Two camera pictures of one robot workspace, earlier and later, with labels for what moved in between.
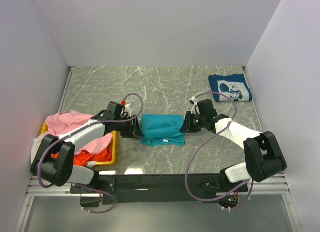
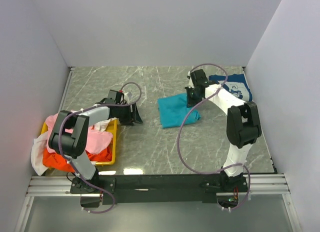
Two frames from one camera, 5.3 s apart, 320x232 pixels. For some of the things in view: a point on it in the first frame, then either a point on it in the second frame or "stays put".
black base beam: x=133 y=189 stays put
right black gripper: x=187 y=126 -> x=190 y=102
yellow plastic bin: x=44 y=129 stays put
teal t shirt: x=162 y=129 -> x=173 y=111
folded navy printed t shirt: x=235 y=86 stays put
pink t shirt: x=59 y=124 stays put
